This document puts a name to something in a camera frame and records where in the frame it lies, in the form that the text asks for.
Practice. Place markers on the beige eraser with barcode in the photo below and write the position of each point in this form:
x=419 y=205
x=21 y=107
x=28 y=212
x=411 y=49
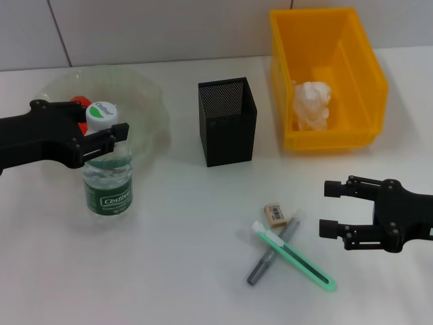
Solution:
x=275 y=216

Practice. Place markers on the clear green-label water bottle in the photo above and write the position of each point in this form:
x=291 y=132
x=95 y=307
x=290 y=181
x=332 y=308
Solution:
x=108 y=189

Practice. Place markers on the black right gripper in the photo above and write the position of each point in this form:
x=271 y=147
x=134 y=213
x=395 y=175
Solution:
x=406 y=216

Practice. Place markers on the pale green glass fruit plate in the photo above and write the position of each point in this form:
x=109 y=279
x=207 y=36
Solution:
x=142 y=101

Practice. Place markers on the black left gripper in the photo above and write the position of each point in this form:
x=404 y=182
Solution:
x=34 y=135

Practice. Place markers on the black mesh pen holder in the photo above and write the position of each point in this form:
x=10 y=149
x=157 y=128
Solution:
x=230 y=142

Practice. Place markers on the grey marker pen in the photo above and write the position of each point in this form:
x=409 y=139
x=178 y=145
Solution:
x=260 y=269

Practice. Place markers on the white paper ball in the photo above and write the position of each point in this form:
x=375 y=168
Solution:
x=313 y=101

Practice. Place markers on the yellow plastic bin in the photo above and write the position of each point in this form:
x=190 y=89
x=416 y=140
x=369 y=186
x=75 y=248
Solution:
x=358 y=84

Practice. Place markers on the red-orange orange fruit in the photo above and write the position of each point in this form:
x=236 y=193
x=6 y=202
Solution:
x=79 y=99

